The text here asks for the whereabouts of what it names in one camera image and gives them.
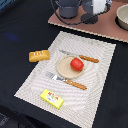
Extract round wooden plate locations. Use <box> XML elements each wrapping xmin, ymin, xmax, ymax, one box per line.
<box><xmin>56</xmin><ymin>55</ymin><xmax>84</xmax><ymax>79</ymax></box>

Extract woven beige placemat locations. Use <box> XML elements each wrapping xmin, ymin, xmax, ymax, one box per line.
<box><xmin>15</xmin><ymin>32</ymin><xmax>116</xmax><ymax>128</ymax></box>

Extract grey saucepan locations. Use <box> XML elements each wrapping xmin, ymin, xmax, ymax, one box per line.
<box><xmin>81</xmin><ymin>0</ymin><xmax>113</xmax><ymax>14</ymax></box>

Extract pink toy stove board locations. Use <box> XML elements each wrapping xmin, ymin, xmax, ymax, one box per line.
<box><xmin>48</xmin><ymin>0</ymin><xmax>128</xmax><ymax>43</ymax></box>

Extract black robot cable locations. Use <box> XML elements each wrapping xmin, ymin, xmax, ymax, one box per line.
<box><xmin>49</xmin><ymin>0</ymin><xmax>112</xmax><ymax>26</ymax></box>

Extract red tomato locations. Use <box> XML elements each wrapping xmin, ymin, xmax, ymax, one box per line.
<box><xmin>70</xmin><ymin>58</ymin><xmax>84</xmax><ymax>71</ymax></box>

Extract wooden handled fork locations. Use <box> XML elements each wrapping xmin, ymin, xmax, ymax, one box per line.
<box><xmin>46</xmin><ymin>72</ymin><xmax>87</xmax><ymax>90</ymax></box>

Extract grey cooking pot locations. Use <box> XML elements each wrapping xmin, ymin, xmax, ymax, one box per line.
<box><xmin>56</xmin><ymin>0</ymin><xmax>81</xmax><ymax>19</ymax></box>

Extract beige bowl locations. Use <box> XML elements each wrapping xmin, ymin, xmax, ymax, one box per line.
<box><xmin>116</xmin><ymin>4</ymin><xmax>128</xmax><ymax>31</ymax></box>

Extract wooden handled knife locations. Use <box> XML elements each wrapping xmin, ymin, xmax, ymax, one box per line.
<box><xmin>59</xmin><ymin>49</ymin><xmax>99</xmax><ymax>63</ymax></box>

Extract yellow butter box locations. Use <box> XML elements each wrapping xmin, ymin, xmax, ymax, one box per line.
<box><xmin>40</xmin><ymin>89</ymin><xmax>64</xmax><ymax>109</ymax></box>

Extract orange bread loaf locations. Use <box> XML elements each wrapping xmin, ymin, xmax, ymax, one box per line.
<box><xmin>29</xmin><ymin>50</ymin><xmax>50</xmax><ymax>62</ymax></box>

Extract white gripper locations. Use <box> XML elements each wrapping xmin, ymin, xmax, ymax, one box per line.
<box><xmin>92</xmin><ymin>0</ymin><xmax>106</xmax><ymax>14</ymax></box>

